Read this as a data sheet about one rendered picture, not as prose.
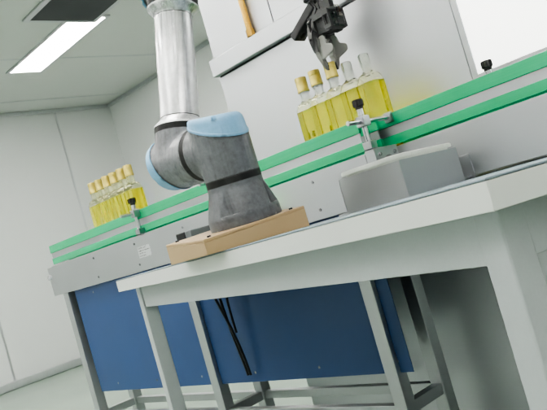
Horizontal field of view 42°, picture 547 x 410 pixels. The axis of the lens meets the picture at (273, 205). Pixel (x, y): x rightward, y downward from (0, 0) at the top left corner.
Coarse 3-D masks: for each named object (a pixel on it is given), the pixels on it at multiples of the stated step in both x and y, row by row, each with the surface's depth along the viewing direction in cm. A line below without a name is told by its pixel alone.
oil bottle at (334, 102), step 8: (336, 88) 194; (328, 96) 195; (336, 96) 193; (328, 104) 196; (336, 104) 194; (336, 112) 194; (344, 112) 193; (336, 120) 195; (344, 120) 193; (336, 128) 195
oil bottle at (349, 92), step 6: (354, 78) 191; (348, 84) 190; (354, 84) 189; (342, 90) 191; (348, 90) 190; (354, 90) 188; (342, 96) 192; (348, 96) 190; (354, 96) 189; (348, 102) 190; (348, 108) 191; (354, 108) 189; (348, 114) 191; (354, 114) 190; (348, 120) 192
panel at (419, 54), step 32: (384, 0) 195; (416, 0) 188; (448, 0) 181; (352, 32) 204; (384, 32) 196; (416, 32) 189; (448, 32) 183; (320, 64) 214; (352, 64) 206; (384, 64) 198; (416, 64) 191; (448, 64) 185; (416, 96) 193
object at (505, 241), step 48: (384, 240) 96; (432, 240) 88; (480, 240) 80; (528, 240) 78; (144, 288) 204; (192, 288) 168; (240, 288) 143; (288, 288) 125; (528, 288) 77; (528, 336) 77; (528, 384) 78
